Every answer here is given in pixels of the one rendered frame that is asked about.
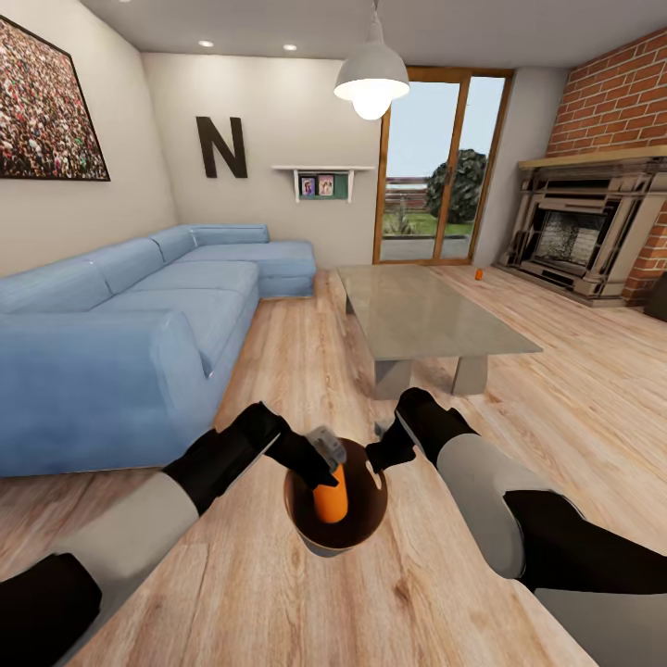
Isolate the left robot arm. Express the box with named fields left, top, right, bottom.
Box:
left=0, top=401, right=346, bottom=667

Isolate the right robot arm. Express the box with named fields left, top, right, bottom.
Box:
left=365, top=388, right=667, bottom=667

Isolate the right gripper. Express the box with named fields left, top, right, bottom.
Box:
left=365, top=431, right=416, bottom=472

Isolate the trash can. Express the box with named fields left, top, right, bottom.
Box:
left=283, top=436, right=389, bottom=558

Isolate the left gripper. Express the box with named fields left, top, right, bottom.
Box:
left=281, top=436, right=339, bottom=490

